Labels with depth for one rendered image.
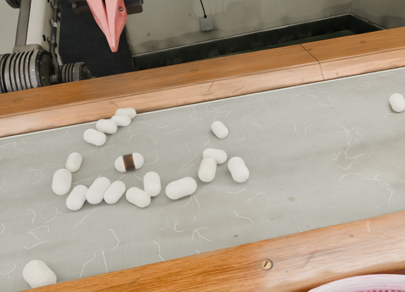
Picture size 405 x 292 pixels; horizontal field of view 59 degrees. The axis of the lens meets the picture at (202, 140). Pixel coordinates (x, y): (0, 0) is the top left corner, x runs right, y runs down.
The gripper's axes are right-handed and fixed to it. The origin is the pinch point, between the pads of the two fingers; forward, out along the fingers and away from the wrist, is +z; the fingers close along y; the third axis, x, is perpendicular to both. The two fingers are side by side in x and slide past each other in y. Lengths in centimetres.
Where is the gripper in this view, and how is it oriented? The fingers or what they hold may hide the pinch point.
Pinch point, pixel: (113, 44)
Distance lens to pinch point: 52.5
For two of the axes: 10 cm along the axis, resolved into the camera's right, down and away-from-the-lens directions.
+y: 9.8, -1.9, 0.8
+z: 2.0, 9.5, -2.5
